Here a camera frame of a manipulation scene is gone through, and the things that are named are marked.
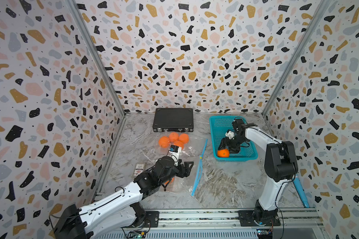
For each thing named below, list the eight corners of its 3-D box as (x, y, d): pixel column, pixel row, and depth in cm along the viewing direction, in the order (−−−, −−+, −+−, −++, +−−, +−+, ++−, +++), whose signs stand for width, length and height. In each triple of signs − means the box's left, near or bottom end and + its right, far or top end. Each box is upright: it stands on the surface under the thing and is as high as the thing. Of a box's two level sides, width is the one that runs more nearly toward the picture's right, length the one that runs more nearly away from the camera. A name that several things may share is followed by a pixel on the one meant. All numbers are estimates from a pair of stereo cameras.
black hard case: (153, 134, 111) (151, 128, 105) (158, 112, 126) (156, 105, 121) (193, 135, 111) (193, 128, 105) (192, 112, 127) (193, 105, 121)
